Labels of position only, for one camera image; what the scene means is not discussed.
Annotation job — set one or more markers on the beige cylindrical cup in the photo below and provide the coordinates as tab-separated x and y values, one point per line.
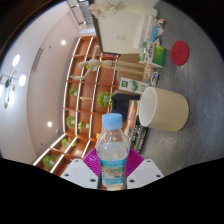
170	110

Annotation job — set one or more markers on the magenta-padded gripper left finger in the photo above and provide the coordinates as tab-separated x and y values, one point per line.
80	173

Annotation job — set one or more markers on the green tissue box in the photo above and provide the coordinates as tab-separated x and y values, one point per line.
153	55

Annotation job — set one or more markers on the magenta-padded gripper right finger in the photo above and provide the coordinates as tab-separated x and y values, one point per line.
146	173

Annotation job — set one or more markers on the orange wooden shelf unit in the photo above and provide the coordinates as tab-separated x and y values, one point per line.
86	100

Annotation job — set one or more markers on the white ceramic vase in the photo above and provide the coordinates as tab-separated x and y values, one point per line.
140	10

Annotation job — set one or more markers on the ceiling air vent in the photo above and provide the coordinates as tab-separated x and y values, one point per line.
37	59

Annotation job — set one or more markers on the black ceiling track rail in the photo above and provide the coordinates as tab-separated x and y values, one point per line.
75	11

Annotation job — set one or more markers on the white and green carton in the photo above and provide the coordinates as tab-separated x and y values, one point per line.
131	85

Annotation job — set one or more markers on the tan upholstered chair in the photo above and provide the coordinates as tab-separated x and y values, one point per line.
127	75

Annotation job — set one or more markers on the small colourful sticker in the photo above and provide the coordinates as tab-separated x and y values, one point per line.
160	31
161	22
155	79

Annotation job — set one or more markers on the multi-bulb ceiling chandelier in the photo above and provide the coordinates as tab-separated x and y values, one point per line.
10	81

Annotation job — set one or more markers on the chair with dark jacket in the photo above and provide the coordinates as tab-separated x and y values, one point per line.
120	108

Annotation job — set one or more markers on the clear blue-capped water bottle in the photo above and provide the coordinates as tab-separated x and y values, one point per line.
112	150

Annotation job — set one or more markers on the recessed ceiling light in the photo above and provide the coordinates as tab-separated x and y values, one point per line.
63	42
49	124

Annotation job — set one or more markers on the grey window curtain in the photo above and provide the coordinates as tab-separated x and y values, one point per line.
86	11

